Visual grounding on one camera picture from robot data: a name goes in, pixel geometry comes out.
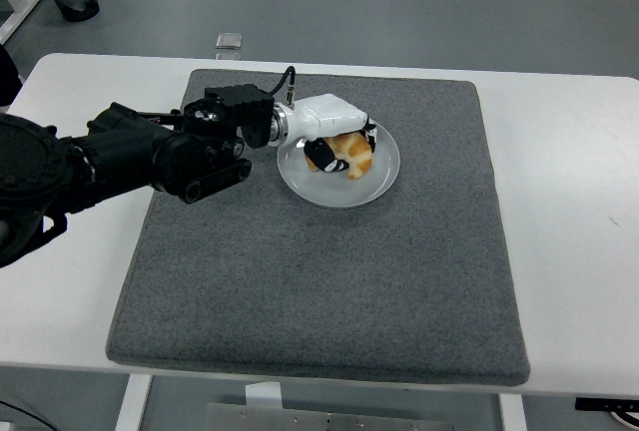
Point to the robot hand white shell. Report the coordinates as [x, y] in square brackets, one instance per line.
[324, 117]

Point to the croissant bread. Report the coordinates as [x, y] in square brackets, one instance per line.
[357, 151]

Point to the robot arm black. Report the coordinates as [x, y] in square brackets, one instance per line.
[125, 156]

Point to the white round plate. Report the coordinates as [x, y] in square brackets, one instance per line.
[339, 191]

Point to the grey metal plate with screws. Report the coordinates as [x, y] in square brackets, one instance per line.
[319, 421]

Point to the square metal floor socket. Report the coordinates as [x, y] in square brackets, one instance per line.
[229, 40]

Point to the grey felt mat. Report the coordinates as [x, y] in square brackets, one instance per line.
[319, 281]

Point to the white paper tag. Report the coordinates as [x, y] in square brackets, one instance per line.
[263, 395]

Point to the person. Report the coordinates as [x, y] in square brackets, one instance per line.
[7, 77]

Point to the white table leg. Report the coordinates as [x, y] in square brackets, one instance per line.
[132, 403]
[513, 413]

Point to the black table control box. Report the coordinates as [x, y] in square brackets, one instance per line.
[604, 404]

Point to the white furniture frame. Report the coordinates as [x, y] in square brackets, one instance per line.
[15, 4]

